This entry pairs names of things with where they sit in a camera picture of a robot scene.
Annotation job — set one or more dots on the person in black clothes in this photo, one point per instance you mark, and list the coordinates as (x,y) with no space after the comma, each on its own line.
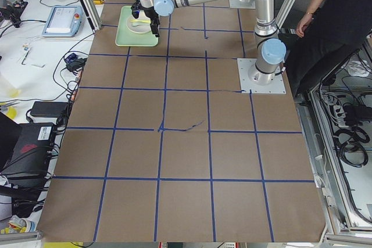
(328,32)

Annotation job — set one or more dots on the black laptop computer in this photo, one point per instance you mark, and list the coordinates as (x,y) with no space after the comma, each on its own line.
(26,148)

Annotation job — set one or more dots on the light green tray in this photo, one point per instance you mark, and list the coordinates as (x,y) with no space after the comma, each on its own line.
(125,37)

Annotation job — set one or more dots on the yellow plastic fork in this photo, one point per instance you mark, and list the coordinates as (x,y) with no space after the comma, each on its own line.
(140,21)

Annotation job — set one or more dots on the white round plate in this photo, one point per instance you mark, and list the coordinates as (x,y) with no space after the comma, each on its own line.
(139,28)

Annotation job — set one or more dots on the near blue teach pendant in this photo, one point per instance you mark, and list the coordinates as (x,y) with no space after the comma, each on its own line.
(63,21)

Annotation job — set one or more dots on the black power adapter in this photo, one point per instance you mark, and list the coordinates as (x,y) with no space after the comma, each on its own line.
(48,109)

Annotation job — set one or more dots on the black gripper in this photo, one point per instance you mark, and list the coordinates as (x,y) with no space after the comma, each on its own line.
(151,13)

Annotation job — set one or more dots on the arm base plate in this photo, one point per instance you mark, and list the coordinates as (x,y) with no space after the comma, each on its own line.
(253,81)
(242,4)

